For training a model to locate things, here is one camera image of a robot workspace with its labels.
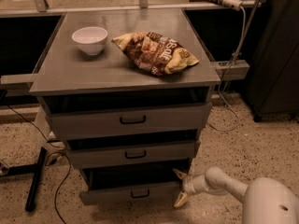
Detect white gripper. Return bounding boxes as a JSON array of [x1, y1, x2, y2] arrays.
[[173, 168, 206, 208]]

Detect grey bottom drawer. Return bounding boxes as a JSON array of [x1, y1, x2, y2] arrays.
[[79, 160, 189, 205]]

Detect grey drawer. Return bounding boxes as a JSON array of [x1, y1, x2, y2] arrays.
[[47, 103, 211, 141], [67, 140, 198, 169], [79, 160, 189, 205]]

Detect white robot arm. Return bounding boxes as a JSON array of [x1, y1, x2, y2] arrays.
[[174, 166, 299, 224]]

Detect grey middle drawer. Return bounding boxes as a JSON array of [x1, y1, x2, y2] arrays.
[[67, 140, 198, 169]]

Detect grey drawer cabinet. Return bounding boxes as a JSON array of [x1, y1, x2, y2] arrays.
[[29, 7, 222, 207]]

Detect grey top drawer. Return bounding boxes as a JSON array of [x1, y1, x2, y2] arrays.
[[47, 103, 211, 141]]

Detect brown yellow chip bag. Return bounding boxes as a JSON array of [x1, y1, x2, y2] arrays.
[[112, 32, 199, 77]]

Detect black metal floor bar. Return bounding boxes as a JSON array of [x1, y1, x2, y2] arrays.
[[25, 147, 47, 212]]

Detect white bowl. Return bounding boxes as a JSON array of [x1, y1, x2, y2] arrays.
[[72, 26, 108, 56]]

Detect black floor cable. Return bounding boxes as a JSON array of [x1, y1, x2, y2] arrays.
[[0, 103, 73, 224]]

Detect white power cable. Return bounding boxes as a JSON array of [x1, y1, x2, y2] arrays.
[[207, 6, 249, 133]]

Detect grey metal rail frame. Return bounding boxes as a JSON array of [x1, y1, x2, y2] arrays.
[[0, 0, 267, 91]]

